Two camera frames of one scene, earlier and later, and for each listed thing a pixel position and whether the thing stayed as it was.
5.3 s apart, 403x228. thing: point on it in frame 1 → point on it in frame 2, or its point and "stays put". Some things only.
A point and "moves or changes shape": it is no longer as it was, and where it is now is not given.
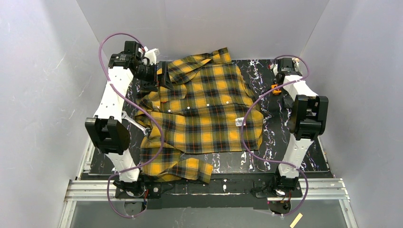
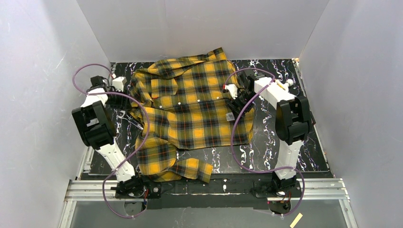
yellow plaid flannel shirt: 210,109 moves or changes shape
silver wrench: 146,130 stays put
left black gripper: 158,75 → 125,116
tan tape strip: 296,220 stays put
